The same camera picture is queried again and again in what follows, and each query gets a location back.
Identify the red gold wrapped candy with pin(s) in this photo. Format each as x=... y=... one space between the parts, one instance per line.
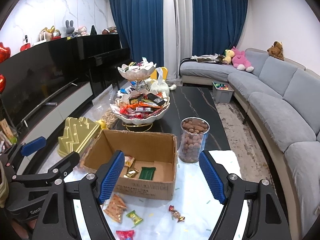
x=175 y=214

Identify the red heart balloon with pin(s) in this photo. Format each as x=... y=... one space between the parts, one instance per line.
x=5 y=52

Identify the blue curtain left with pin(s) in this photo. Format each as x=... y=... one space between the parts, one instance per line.
x=140 y=27

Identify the white tv cabinet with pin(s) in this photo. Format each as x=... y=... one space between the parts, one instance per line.
x=49 y=122

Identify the black television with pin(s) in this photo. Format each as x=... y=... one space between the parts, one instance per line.
x=39 y=72

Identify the grey toy bin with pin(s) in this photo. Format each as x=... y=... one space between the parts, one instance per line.
x=222 y=92

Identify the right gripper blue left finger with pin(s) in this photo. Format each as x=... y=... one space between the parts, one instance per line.
x=57 y=218

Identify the green wrapped candy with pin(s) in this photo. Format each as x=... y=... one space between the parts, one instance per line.
x=136 y=219

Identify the orange fortune biscuit packet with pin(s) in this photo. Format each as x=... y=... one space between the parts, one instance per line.
x=115 y=208

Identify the brown plush toy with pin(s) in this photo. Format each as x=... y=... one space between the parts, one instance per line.
x=276 y=51

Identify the dark green packet in box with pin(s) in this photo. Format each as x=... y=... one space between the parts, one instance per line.
x=147 y=173

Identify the yellow plush toy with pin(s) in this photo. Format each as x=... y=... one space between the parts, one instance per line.
x=229 y=54

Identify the pink plush toy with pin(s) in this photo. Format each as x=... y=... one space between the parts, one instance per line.
x=240 y=62

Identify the two-tier white snack stand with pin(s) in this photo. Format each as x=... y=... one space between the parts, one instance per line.
x=147 y=98

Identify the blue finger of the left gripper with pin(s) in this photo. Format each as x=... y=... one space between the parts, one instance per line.
x=59 y=171
x=13 y=156

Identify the bag of peanuts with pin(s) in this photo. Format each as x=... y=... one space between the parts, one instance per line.
x=108 y=115

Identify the grey sectional sofa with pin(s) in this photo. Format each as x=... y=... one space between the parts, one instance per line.
x=281 y=98

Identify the blue curtain right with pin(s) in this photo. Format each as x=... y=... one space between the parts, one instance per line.
x=217 y=25

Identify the clear jar of nuts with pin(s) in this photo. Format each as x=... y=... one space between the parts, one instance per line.
x=193 y=139

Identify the gold lid candy container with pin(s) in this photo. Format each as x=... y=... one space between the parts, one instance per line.
x=78 y=133

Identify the blue curtain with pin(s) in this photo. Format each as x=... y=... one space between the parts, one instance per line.
x=217 y=25
x=140 y=27

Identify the black piano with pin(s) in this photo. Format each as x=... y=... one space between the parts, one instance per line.
x=93 y=59

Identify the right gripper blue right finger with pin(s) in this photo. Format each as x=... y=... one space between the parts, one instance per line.
x=266 y=218

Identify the red snack packet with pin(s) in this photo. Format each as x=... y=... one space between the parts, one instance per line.
x=125 y=234

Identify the grey bunny plush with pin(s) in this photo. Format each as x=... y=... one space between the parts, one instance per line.
x=70 y=29

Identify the patterned floor rug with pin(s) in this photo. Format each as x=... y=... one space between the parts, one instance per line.
x=245 y=142

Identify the white sheer curtain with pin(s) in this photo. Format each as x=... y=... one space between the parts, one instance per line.
x=177 y=34

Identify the brown cardboard box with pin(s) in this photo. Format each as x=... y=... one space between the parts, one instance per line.
x=148 y=149

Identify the gold wrapped candy in box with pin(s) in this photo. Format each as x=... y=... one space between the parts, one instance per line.
x=131 y=172

